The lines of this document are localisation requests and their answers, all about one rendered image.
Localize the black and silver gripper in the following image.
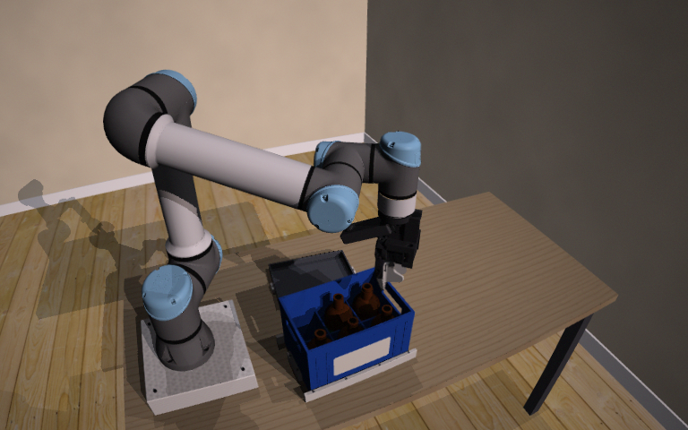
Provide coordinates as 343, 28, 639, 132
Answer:
374, 209, 422, 290

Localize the blue plastic crate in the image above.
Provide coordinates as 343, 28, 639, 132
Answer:
282, 267, 415, 391

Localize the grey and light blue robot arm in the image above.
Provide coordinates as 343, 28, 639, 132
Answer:
103, 70, 421, 371

